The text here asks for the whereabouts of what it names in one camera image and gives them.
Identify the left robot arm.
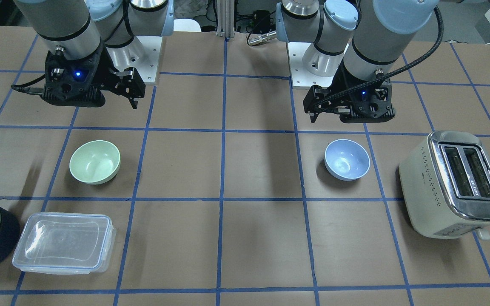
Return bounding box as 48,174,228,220
275,0,444,123

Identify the black braided cable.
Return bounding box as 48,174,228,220
313,6,444,115

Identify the green bowl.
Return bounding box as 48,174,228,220
68,140,121,185

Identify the cream and chrome toaster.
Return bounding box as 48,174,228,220
398,130,490,240

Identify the aluminium frame post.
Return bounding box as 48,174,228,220
213,0,236,41

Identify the clear plastic food container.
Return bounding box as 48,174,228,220
12,212,117,275

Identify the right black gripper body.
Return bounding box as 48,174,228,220
41,43,146,107

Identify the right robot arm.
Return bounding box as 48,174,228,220
11,0,174,110

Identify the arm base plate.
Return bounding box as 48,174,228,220
134,36,163,85
287,42,349,89

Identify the white chair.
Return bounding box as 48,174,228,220
174,19,202,32

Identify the blue bowl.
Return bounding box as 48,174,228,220
324,139,371,181

